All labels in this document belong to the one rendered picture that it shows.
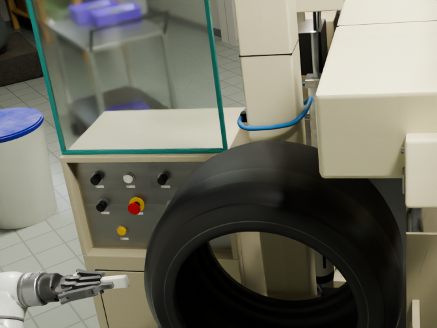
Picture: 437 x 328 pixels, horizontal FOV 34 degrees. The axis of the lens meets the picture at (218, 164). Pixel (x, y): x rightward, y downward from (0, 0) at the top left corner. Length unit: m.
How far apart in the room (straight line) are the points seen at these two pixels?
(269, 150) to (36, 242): 3.07
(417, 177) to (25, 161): 3.71
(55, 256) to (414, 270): 2.82
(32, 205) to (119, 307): 2.21
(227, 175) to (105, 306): 1.16
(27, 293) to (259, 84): 0.80
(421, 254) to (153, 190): 0.91
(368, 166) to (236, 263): 1.25
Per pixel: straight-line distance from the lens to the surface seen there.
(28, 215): 4.75
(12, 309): 1.99
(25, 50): 7.81
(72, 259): 4.31
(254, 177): 1.55
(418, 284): 1.96
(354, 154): 1.16
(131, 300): 2.58
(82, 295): 1.89
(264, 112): 1.83
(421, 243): 1.89
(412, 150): 1.06
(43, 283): 1.95
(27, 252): 4.51
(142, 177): 2.36
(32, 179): 4.66
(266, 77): 1.80
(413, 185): 1.07
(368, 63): 1.25
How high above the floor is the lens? 2.18
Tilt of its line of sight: 25 degrees down
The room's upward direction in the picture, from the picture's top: 8 degrees counter-clockwise
